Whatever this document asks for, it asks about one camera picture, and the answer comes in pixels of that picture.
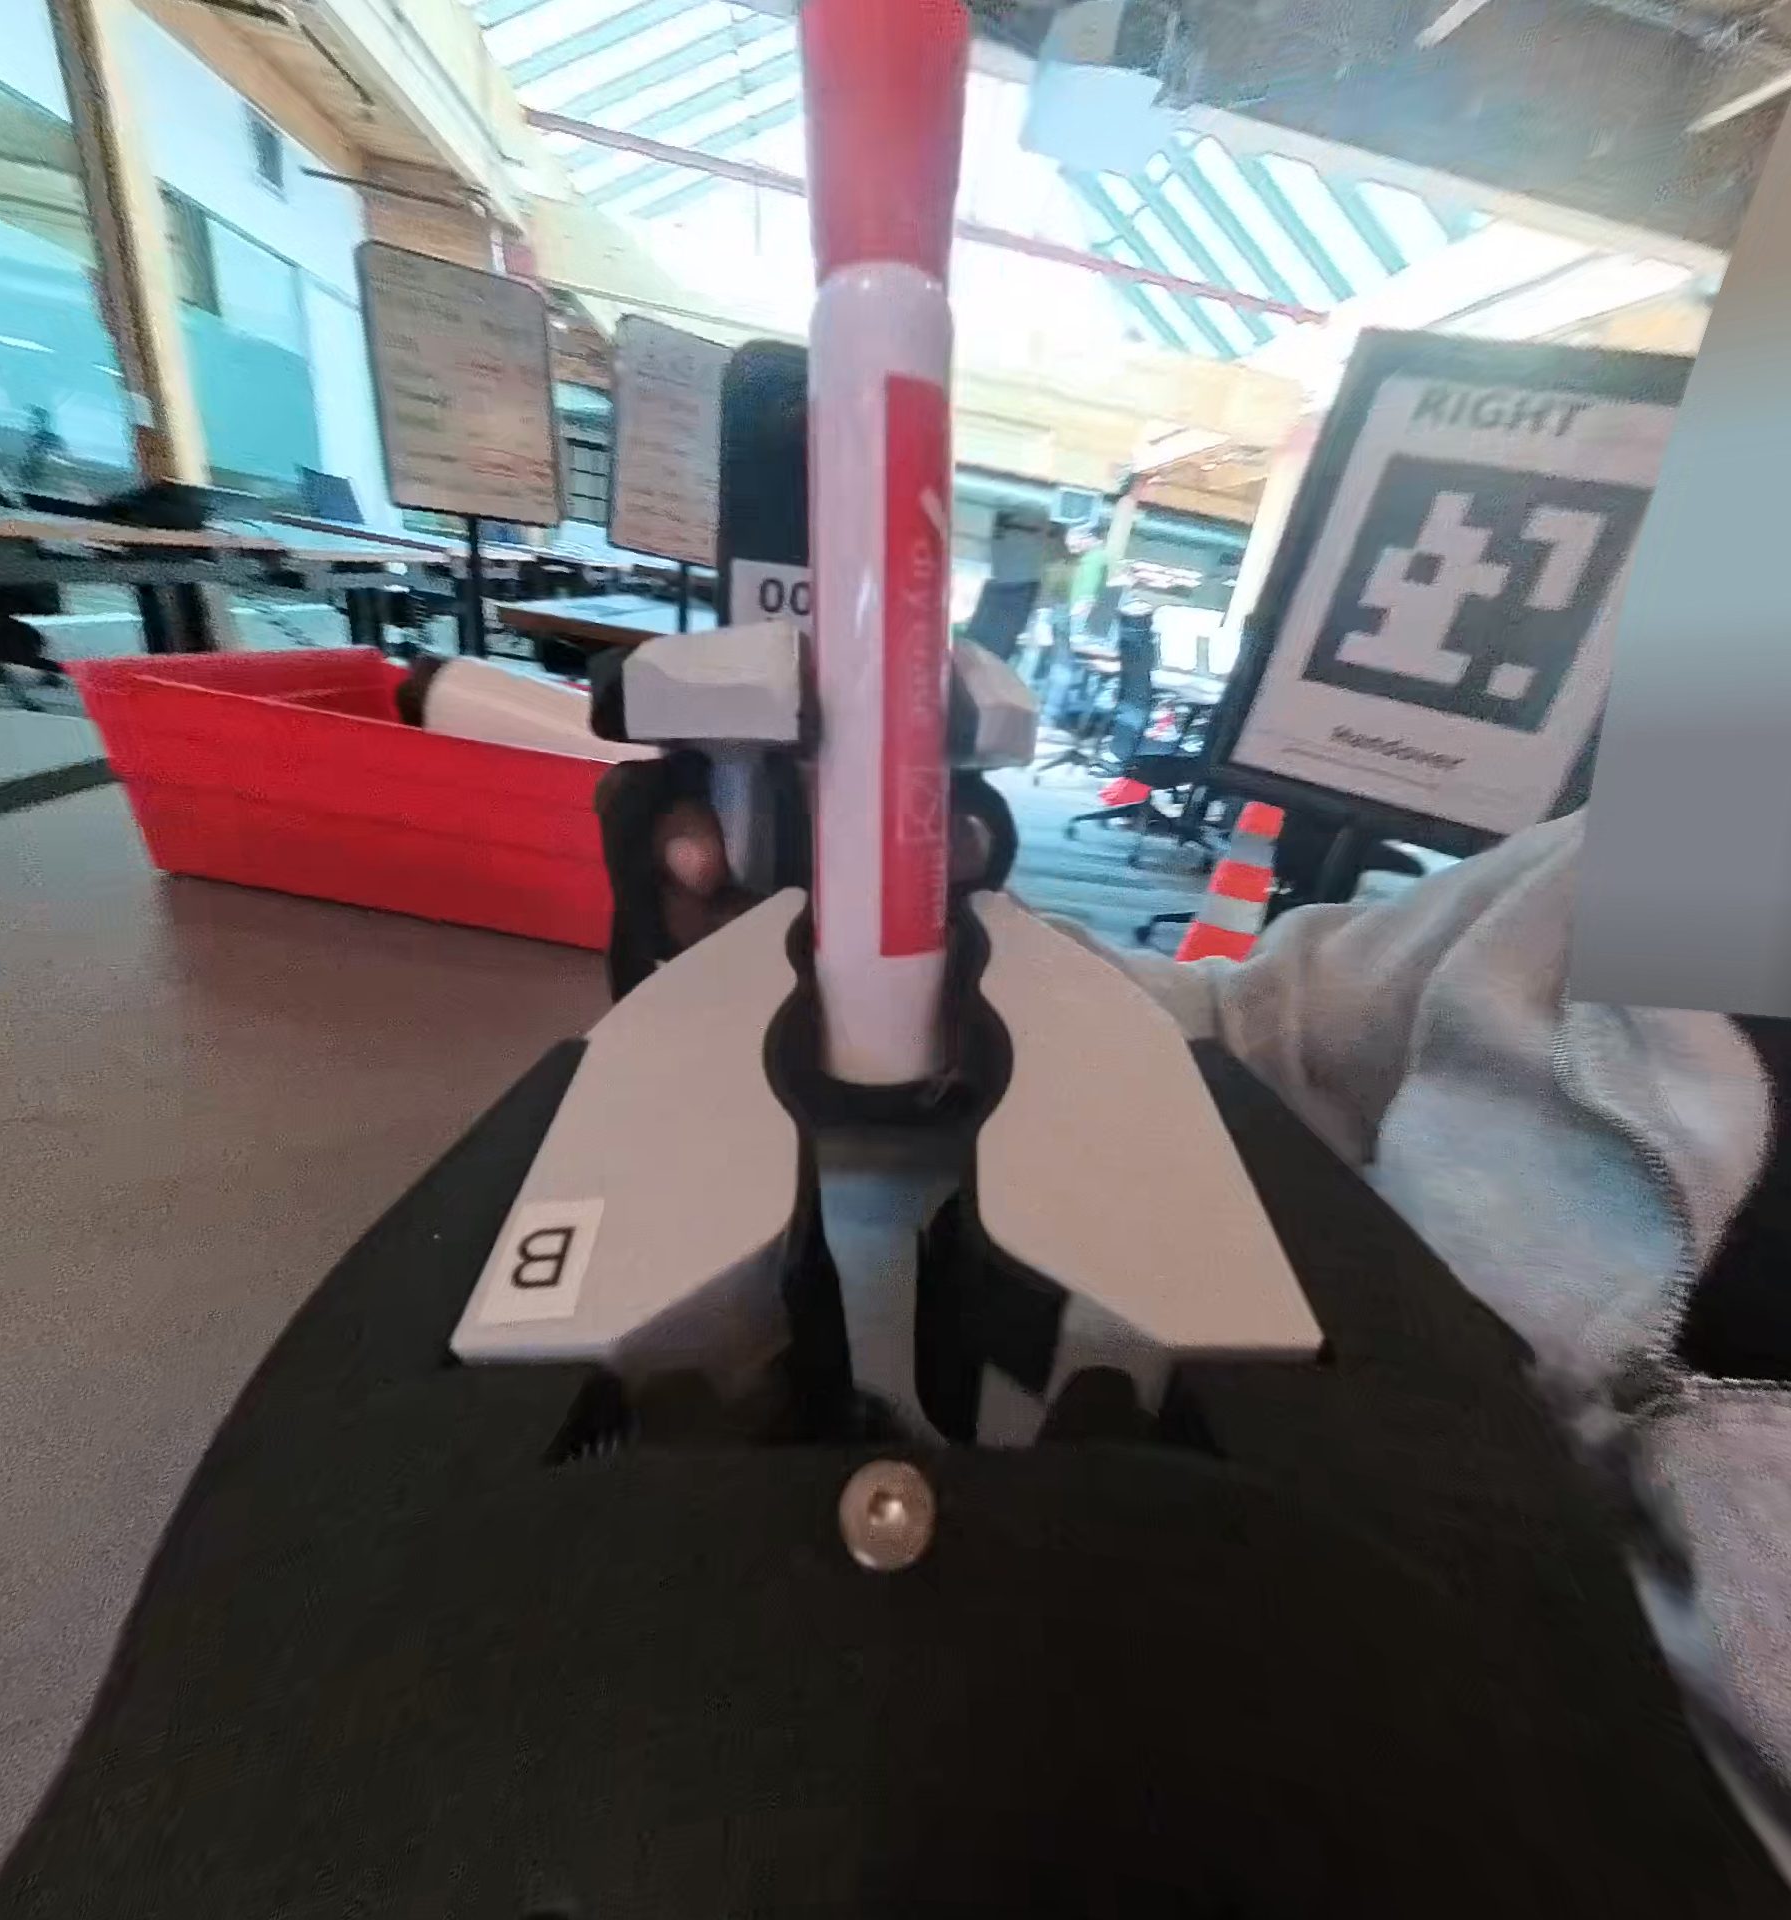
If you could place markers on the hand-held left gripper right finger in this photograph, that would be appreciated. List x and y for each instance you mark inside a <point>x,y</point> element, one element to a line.
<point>1136,1185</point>

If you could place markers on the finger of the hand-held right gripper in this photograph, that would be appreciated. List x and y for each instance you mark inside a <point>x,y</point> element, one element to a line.
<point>715,684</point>
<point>998,706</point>

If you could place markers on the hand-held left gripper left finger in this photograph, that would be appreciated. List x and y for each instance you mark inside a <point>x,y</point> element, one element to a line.
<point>640,1170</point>

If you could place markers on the red whiteboard marker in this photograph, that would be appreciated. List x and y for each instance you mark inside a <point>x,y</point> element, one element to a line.
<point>866,601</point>

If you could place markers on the person's right hand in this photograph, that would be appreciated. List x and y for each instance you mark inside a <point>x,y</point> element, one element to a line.
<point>694,853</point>

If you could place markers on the narrow signboard on stand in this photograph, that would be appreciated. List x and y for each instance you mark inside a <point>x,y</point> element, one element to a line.
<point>671,436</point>

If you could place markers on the small background table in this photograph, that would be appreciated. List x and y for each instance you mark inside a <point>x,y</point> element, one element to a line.
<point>596,616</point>

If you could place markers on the black office chair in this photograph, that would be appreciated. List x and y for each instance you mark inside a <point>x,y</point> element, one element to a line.
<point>1158,706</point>

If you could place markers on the white marker with black cap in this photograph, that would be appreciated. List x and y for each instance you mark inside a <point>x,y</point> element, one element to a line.
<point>513,701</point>

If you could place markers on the orange traffic cone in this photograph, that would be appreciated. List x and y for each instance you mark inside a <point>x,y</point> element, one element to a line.
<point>1233,899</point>

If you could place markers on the large signboard on stand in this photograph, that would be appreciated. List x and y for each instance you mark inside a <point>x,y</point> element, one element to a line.
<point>461,376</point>

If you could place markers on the red plastic bin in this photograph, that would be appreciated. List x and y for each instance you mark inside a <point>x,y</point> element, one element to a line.
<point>311,825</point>

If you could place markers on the long background work table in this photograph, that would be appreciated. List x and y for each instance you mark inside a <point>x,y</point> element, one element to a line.
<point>160,533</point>

